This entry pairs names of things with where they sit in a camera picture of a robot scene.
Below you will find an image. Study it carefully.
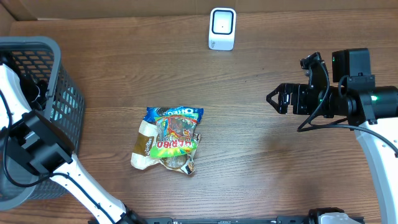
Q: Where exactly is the beige brown cookie bag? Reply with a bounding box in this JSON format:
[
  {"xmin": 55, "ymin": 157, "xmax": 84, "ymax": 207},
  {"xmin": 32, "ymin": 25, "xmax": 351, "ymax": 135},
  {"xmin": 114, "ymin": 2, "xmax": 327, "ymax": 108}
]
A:
[{"xmin": 131, "ymin": 120, "xmax": 195, "ymax": 175}]

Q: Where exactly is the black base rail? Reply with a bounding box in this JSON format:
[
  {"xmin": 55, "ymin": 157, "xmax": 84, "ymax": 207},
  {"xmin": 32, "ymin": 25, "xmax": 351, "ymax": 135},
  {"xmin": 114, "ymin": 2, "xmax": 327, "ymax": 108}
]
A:
[{"xmin": 139, "ymin": 207, "xmax": 365, "ymax": 224}]

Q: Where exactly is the Haribo gummy worms bag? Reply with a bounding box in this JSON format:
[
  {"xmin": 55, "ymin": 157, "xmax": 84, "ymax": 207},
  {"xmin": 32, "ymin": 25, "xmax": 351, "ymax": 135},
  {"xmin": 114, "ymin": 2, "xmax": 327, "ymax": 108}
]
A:
[{"xmin": 150, "ymin": 113, "xmax": 198, "ymax": 158}]

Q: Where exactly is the white barcode scanner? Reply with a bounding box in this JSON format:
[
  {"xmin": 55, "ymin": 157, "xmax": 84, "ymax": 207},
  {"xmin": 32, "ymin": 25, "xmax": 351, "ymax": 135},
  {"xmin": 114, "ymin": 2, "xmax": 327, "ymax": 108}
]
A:
[{"xmin": 208, "ymin": 7, "xmax": 236, "ymax": 51}]

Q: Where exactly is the cardboard back wall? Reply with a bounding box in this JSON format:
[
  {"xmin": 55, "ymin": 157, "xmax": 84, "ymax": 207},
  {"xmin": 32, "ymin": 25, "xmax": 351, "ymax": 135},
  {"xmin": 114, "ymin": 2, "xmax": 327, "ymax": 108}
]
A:
[{"xmin": 1, "ymin": 0, "xmax": 397, "ymax": 21}]

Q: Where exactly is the grey plastic basket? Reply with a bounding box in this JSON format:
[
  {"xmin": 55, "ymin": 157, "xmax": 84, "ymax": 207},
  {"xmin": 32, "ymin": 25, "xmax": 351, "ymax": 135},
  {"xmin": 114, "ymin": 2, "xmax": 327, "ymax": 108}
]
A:
[{"xmin": 1, "ymin": 37, "xmax": 85, "ymax": 211}]

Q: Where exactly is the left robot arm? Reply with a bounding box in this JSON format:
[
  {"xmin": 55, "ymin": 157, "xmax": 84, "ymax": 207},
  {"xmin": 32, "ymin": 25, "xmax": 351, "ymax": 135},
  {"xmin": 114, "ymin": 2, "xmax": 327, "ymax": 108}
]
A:
[{"xmin": 1, "ymin": 63, "xmax": 145, "ymax": 223}]

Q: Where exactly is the blue Oreo cookie pack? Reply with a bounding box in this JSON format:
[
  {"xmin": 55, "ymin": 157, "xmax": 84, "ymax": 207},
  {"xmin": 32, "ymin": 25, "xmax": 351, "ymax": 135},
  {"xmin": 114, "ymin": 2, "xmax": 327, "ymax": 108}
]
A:
[{"xmin": 144, "ymin": 106, "xmax": 204, "ymax": 124}]

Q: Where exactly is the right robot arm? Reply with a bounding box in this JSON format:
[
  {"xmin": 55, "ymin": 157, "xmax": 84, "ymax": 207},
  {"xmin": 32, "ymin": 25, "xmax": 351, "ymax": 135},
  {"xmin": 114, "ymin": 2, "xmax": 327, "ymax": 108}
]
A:
[{"xmin": 266, "ymin": 48, "xmax": 397, "ymax": 223}]

